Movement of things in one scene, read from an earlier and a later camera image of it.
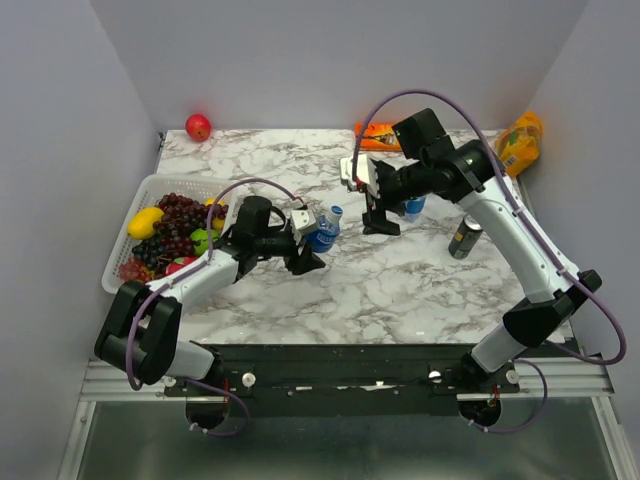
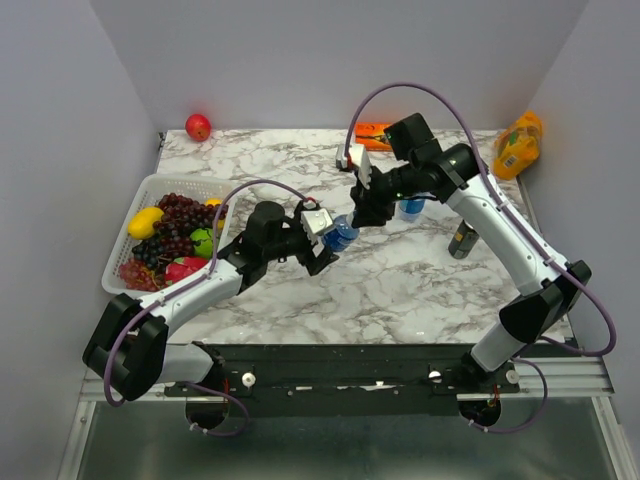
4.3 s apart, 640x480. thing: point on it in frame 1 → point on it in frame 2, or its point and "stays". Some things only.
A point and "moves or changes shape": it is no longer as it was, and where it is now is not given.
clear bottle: [324, 236] moves or changes shape
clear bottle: [413, 208] stays
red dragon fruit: [179, 263] stays
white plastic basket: [152, 190] stays
